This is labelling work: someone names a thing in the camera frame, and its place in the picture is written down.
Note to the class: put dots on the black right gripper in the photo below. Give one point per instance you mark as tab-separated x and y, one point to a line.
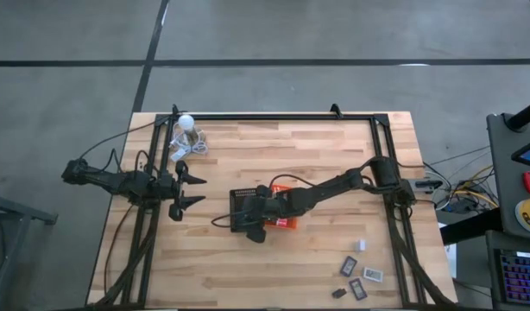
258	211

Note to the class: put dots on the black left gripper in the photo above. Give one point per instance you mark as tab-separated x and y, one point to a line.
169	188

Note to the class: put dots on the large red charger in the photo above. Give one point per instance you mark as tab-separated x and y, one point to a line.
281	222

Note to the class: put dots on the small white cube charger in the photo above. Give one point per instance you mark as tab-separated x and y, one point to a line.
361	245

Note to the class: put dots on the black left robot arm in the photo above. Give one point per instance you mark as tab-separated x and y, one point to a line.
114	181

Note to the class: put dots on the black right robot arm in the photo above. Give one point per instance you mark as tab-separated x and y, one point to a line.
329	188

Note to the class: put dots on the black slotted plastic basket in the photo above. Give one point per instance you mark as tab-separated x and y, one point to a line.
236	201

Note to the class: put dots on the orange slotted plastic basket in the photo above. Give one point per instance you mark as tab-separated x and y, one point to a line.
293	224

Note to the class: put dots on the white light bulb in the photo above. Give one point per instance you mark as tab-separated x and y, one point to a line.
186	122

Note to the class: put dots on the dark framed card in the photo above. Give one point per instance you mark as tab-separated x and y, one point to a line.
348	266
357	289

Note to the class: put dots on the small dark brown adapter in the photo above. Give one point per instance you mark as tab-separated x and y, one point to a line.
338	293

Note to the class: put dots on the grey framed chip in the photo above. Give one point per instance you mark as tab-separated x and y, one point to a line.
373	274

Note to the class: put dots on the grey metal cart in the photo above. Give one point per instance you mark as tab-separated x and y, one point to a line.
19	213

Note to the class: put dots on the white box on floor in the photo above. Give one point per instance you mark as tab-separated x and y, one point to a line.
450	261

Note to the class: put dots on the black console crossbar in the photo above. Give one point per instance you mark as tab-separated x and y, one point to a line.
470	226

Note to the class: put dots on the grey keyboard desk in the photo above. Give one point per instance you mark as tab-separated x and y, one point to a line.
490	276

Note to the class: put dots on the grey control console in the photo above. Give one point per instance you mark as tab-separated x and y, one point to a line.
504	173

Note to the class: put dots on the backlit keyboard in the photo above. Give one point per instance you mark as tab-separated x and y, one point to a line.
521	276

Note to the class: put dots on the red console button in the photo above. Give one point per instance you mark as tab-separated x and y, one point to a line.
529	182

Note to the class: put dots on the black console pole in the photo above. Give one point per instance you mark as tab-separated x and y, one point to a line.
526	116

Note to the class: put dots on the black frame clamp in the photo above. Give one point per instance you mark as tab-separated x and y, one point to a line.
335	109
175	109

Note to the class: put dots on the black metal table frame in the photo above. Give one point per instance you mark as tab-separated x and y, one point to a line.
269	116

